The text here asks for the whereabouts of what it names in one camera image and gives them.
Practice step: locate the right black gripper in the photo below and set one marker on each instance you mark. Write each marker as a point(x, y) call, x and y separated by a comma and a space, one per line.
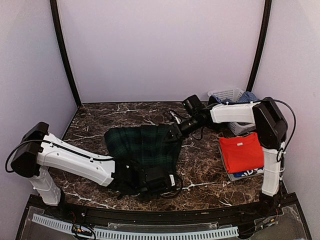
point(175, 131)

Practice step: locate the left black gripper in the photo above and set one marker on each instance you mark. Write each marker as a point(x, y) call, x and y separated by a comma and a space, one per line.
point(151, 197)

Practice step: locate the dark green plaid garment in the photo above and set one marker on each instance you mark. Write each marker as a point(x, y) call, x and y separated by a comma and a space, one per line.
point(145, 145)

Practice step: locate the red t-shirt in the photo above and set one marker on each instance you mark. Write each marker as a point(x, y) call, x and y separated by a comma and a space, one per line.
point(242, 153)

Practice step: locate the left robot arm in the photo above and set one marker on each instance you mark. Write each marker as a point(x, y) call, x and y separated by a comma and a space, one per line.
point(40, 150)

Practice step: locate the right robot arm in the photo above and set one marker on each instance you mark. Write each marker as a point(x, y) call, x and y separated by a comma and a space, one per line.
point(270, 125)

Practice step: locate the white laundry basket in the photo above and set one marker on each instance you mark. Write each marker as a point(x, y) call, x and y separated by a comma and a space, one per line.
point(239, 116)

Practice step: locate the blue checkered shirt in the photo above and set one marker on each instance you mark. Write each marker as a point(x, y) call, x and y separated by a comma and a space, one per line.
point(233, 96)

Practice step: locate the grey folded garment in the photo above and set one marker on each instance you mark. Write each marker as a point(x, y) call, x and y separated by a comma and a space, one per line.
point(230, 175)

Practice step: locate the blue printed t-shirt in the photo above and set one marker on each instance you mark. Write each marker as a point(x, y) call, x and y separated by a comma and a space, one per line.
point(248, 173)

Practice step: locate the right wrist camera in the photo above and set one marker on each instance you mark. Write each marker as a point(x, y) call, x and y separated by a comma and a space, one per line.
point(193, 105)

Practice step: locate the right black frame post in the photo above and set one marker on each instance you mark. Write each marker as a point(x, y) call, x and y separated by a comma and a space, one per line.
point(260, 45)

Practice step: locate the black frame post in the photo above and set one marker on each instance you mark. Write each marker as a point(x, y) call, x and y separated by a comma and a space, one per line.
point(63, 52)
point(260, 45)

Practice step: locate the black front rail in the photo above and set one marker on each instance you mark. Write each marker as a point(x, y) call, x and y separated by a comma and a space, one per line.
point(235, 215)

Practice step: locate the white slotted cable duct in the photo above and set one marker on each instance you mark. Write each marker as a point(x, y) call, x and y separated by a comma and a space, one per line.
point(99, 233)

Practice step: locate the left black frame post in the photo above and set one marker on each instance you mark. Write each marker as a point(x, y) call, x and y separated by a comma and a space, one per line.
point(63, 52)

